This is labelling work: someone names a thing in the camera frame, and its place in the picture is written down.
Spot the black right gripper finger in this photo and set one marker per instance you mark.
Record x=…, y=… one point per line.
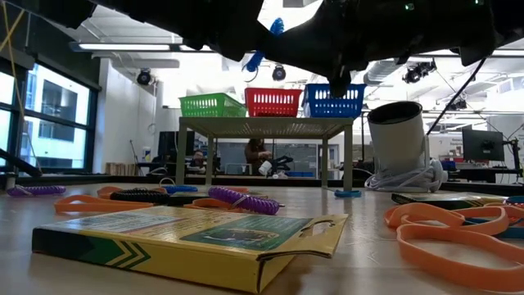
x=290, y=47

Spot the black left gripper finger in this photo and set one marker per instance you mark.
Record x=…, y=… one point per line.
x=235, y=41

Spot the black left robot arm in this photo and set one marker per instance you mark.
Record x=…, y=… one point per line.
x=123, y=16

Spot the black desk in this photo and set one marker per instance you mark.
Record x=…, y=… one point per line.
x=487, y=173

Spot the red plastic basket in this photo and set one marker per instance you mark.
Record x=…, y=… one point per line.
x=273, y=104

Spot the blue plastic basket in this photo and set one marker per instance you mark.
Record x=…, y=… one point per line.
x=323, y=106

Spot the green plastic basket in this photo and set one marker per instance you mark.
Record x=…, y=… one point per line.
x=213, y=106

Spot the pale green metal shelf riser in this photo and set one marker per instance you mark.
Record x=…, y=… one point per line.
x=266, y=127

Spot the ceiling light strip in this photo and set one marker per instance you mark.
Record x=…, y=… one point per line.
x=123, y=46

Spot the person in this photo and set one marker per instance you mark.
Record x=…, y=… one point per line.
x=254, y=153
x=198, y=157

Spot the black computer monitor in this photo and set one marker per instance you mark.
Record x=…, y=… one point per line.
x=483, y=143
x=176, y=143

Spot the white bottle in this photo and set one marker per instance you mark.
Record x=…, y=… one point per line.
x=146, y=155

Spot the orange rubber band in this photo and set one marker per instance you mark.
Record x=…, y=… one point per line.
x=102, y=206
x=107, y=190
x=450, y=271
x=483, y=210
x=204, y=202
x=393, y=217

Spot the wooden crate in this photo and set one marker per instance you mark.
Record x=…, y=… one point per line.
x=120, y=169

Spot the large dark-framed window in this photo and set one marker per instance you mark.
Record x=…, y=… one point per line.
x=57, y=102

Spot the crayon box showing barcode side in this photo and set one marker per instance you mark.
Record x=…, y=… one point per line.
x=184, y=241

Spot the black ceiling camera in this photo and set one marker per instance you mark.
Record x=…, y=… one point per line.
x=278, y=72
x=419, y=70
x=458, y=103
x=144, y=76

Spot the grey ceiling duct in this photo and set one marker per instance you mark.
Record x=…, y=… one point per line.
x=382, y=71

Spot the white cylindrical camera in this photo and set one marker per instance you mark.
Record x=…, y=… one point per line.
x=397, y=139

